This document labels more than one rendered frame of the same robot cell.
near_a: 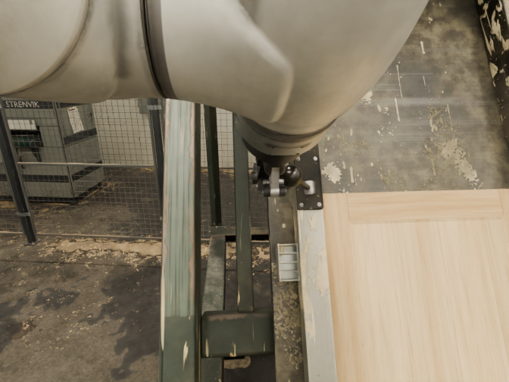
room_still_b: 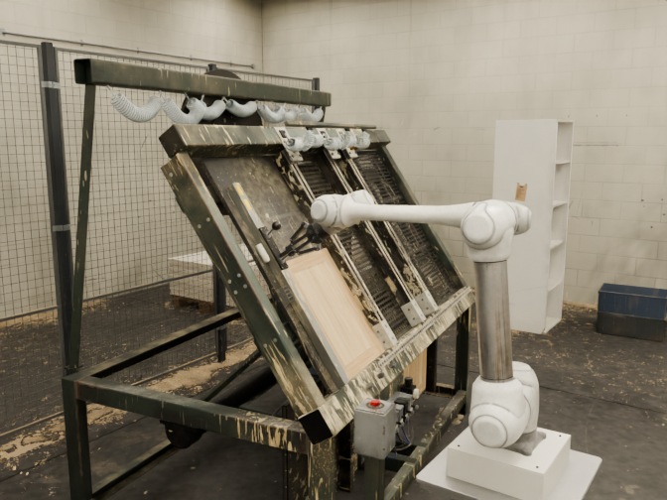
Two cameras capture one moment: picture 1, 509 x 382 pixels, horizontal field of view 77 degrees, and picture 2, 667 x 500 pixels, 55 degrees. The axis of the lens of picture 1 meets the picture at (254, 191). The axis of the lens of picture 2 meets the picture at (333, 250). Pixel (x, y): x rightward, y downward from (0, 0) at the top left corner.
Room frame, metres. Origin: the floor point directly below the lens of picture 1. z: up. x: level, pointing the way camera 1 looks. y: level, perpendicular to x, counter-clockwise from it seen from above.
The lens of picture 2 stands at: (-0.90, 2.02, 1.88)
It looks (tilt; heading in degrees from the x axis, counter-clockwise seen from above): 10 degrees down; 300
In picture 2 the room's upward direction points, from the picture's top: straight up
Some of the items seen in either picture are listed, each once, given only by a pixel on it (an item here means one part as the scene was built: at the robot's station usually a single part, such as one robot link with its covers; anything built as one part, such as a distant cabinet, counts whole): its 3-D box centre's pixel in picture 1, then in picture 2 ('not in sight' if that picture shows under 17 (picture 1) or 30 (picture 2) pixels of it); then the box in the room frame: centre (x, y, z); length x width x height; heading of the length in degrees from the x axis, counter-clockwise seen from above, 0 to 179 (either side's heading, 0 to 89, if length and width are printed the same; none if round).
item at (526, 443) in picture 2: not in sight; (514, 430); (-0.42, -0.08, 0.88); 0.22 x 0.18 x 0.06; 84
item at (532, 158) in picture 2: not in sight; (529, 224); (0.55, -4.44, 1.03); 0.61 x 0.58 x 2.05; 86
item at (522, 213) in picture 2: not in sight; (502, 218); (-0.36, -0.02, 1.62); 0.18 x 0.14 x 0.13; 1
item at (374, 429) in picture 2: not in sight; (374, 428); (0.05, 0.07, 0.84); 0.12 x 0.12 x 0.18; 4
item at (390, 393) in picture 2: not in sight; (398, 416); (0.15, -0.36, 0.69); 0.50 x 0.14 x 0.24; 94
